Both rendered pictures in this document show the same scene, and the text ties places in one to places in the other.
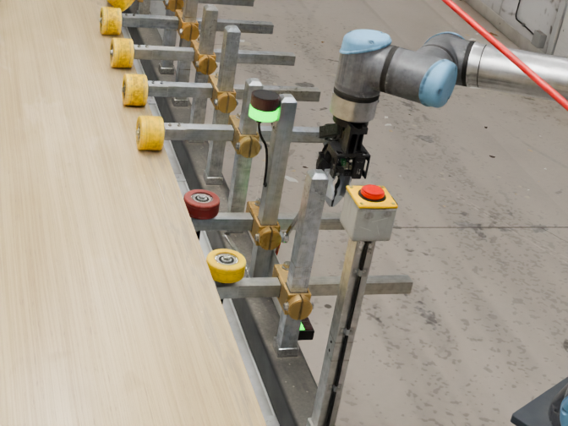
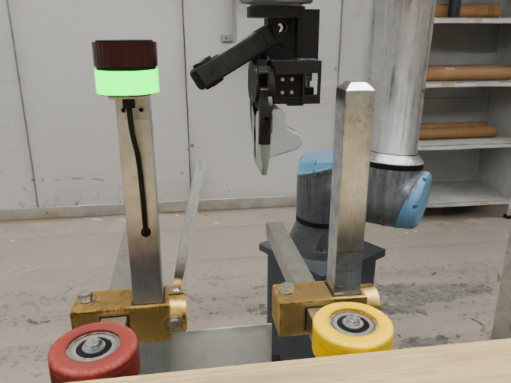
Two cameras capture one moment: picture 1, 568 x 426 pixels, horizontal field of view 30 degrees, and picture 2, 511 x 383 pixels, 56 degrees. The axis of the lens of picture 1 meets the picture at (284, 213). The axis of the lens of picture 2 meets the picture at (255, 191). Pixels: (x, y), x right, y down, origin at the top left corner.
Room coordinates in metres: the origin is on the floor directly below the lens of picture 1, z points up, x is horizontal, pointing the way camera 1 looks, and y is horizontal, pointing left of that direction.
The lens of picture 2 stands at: (1.83, 0.53, 1.18)
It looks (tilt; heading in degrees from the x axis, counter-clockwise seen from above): 18 degrees down; 281
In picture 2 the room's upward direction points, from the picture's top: straight up
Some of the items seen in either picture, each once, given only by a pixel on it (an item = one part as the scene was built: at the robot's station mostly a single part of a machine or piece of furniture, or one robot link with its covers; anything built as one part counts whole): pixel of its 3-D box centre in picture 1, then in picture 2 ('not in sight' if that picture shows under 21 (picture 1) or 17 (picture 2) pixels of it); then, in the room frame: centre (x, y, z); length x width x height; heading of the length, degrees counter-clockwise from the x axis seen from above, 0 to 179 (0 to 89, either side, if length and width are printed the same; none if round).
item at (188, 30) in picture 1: (186, 25); not in sight; (3.02, 0.38, 0.95); 0.13 x 0.06 x 0.05; 20
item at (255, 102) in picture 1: (264, 100); (125, 53); (2.04, 0.08, 1.16); 0.06 x 0.06 x 0.02
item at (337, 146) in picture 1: (347, 144); (280, 58); (1.92, -0.10, 1.15); 0.09 x 0.08 x 0.12; 20
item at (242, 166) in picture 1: (241, 171); not in sight; (2.29, 0.12, 0.86); 0.03 x 0.03 x 0.48; 20
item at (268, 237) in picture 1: (261, 225); (131, 316); (2.08, 0.04, 0.85); 0.13 x 0.06 x 0.05; 20
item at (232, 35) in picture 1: (221, 113); not in sight; (2.53, 0.20, 0.90); 0.03 x 0.03 x 0.48; 20
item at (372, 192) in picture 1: (372, 193); not in sight; (1.58, -0.14, 1.22); 0.04 x 0.04 x 0.02
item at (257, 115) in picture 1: (263, 111); (127, 80); (2.04, 0.08, 1.14); 0.06 x 0.06 x 0.02
